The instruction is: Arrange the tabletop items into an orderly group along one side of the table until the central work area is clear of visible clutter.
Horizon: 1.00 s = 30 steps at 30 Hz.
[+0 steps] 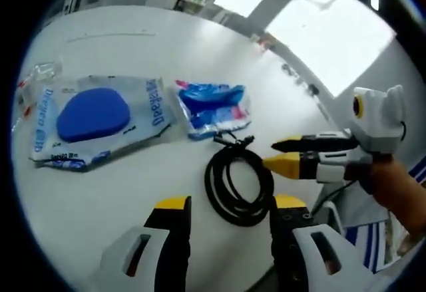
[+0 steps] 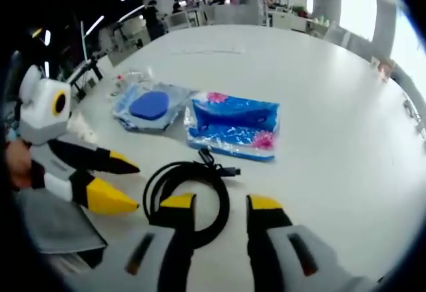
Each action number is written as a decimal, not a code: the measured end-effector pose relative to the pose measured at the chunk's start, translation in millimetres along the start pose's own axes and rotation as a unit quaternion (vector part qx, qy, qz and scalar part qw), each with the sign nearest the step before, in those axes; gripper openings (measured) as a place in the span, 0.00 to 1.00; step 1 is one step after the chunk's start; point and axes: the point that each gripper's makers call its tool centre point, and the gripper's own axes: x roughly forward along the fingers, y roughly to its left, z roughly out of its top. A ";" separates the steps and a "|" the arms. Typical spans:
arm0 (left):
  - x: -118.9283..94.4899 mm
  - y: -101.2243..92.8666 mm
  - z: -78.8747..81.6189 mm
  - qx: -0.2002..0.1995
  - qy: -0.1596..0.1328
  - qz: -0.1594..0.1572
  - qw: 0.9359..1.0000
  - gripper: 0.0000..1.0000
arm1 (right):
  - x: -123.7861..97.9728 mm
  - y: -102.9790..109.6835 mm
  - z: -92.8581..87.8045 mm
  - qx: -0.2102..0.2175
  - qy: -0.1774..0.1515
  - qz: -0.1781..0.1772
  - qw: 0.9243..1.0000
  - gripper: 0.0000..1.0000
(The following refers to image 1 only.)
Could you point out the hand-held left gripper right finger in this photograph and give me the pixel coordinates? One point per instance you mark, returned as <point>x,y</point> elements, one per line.
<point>299,258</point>

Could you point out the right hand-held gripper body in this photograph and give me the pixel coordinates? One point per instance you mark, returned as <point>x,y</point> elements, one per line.
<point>379,122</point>

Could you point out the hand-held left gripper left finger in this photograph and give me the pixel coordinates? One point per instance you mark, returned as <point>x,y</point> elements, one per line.
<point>149,255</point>

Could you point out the blue packet item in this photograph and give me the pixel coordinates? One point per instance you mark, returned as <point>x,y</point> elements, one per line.
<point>213,105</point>

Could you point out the blue pad package item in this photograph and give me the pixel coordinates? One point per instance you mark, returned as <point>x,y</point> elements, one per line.
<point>93,115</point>

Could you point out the clear plastic bag item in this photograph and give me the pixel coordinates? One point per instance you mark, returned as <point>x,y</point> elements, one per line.
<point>43,72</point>

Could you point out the white tabletop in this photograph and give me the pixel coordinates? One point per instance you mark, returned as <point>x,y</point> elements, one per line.
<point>100,205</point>

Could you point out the person's right hand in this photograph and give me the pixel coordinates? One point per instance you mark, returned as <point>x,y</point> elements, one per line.
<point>382,179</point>

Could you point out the blue striped shirt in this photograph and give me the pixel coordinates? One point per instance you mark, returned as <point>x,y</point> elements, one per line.
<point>366,238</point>

